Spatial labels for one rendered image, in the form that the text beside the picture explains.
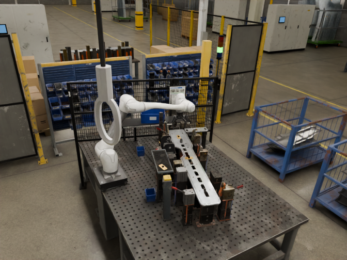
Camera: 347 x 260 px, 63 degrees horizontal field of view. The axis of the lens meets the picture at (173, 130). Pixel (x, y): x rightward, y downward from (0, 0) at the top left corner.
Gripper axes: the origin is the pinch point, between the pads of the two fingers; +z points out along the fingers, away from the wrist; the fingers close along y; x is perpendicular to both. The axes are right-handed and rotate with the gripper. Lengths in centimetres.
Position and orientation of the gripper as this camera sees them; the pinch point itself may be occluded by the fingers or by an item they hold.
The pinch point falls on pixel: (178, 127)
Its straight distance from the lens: 329.1
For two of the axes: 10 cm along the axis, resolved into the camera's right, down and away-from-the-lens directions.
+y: 9.8, -0.7, 2.0
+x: -2.1, -4.6, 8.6
